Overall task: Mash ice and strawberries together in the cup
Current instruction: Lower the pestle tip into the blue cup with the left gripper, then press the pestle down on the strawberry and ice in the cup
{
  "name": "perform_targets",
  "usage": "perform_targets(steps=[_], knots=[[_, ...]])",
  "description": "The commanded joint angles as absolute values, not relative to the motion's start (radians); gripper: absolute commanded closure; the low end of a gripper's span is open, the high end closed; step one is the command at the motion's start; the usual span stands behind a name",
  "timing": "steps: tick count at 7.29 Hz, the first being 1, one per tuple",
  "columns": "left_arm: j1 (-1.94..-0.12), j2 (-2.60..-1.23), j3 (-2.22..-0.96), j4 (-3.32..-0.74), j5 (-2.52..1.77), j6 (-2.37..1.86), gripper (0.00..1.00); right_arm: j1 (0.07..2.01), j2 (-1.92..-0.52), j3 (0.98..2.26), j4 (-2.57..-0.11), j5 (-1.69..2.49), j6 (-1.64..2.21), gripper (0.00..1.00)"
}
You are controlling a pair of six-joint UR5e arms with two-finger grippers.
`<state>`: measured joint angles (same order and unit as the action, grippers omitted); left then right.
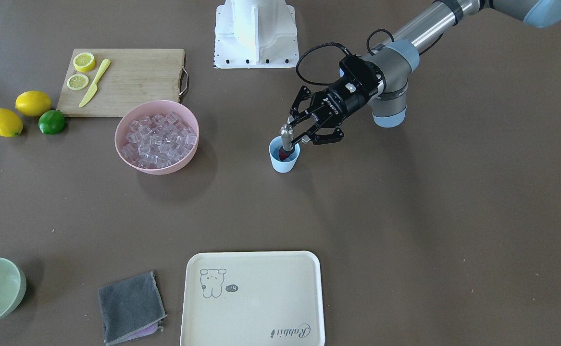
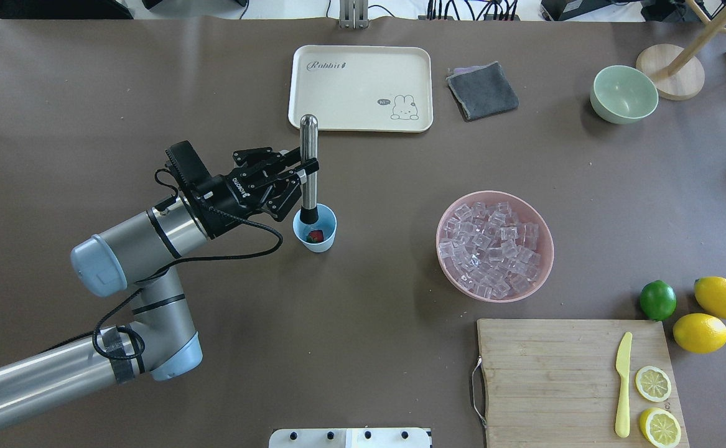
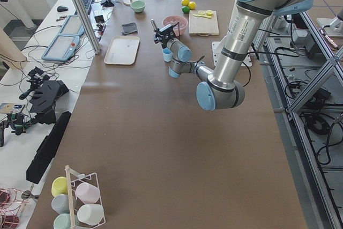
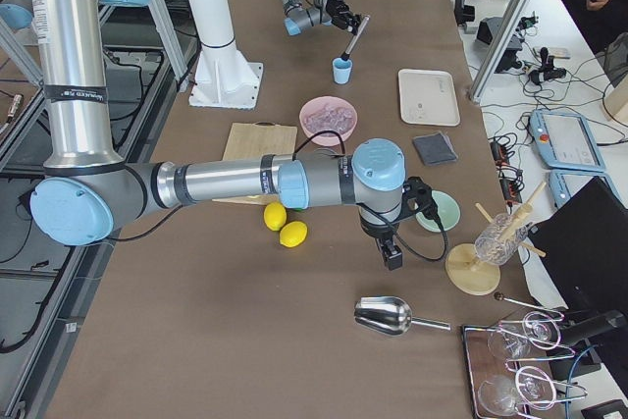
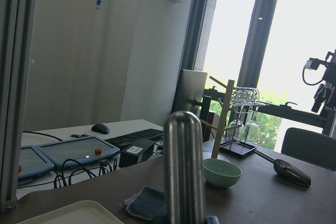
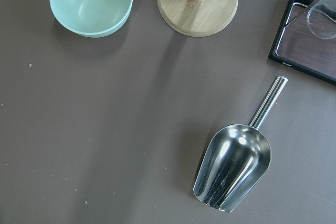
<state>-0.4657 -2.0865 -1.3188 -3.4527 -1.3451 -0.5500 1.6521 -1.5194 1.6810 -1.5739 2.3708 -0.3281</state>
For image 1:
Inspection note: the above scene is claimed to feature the steel muddler black tip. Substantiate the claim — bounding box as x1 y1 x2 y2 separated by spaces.
280 124 294 151

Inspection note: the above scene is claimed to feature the lemon half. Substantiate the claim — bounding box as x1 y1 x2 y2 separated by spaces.
72 52 96 72
65 73 89 91

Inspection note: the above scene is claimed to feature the pink bowl of ice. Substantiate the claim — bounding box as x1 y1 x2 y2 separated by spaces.
114 100 200 175

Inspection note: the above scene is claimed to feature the green lime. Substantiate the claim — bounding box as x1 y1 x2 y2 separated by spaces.
38 110 66 135

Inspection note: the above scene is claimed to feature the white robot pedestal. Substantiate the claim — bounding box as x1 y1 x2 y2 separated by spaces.
213 0 299 69

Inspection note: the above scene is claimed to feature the wooden cutting board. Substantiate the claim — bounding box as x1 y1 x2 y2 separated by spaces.
56 48 188 117

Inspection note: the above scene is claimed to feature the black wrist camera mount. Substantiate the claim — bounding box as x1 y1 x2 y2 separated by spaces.
339 55 383 97

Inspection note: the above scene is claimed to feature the light blue cup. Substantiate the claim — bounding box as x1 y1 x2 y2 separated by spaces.
269 136 301 173

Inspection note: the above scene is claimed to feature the cream rabbit tray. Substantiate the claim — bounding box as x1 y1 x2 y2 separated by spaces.
180 250 326 346

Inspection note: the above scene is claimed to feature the red strawberry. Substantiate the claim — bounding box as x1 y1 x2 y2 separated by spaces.
277 147 294 161

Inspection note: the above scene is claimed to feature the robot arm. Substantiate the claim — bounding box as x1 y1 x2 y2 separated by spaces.
280 0 561 153

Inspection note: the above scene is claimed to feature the grey folded cloth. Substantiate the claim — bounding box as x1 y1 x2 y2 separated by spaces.
98 271 167 346

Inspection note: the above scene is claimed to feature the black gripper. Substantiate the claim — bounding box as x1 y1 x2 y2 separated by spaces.
287 77 373 146

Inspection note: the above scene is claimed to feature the yellow plastic knife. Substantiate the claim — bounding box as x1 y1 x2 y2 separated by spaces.
78 59 111 108

